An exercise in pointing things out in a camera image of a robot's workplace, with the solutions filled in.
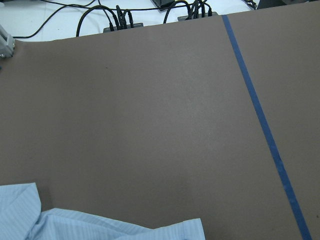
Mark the light blue button shirt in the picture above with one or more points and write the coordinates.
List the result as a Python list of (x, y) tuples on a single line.
[(21, 218)]

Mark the grey orange USB hub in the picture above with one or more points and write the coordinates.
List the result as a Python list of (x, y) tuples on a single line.
[(196, 10)]

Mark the grey aluminium frame post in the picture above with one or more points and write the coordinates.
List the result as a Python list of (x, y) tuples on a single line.
[(7, 44)]

